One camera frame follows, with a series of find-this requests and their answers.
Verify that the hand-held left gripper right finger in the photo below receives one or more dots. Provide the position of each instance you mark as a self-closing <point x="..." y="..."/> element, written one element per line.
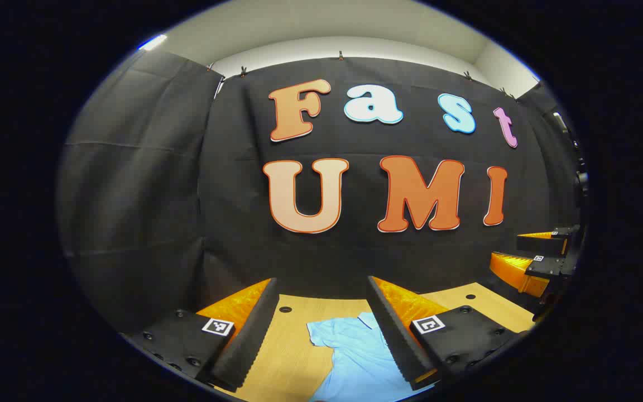
<point x="391" y="335"/>

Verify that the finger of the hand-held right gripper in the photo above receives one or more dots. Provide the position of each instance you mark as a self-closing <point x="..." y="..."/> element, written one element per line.
<point x="517" y="273"/>
<point x="542" y="244"/>

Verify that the ceiling light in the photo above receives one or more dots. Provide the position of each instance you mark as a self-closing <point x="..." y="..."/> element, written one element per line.
<point x="152" y="42"/>

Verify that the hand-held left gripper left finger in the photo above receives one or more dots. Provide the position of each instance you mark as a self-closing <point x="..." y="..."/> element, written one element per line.
<point x="254" y="340"/>

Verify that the light blue T-shirt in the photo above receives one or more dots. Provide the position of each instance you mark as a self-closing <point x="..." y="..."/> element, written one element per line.
<point x="355" y="352"/>

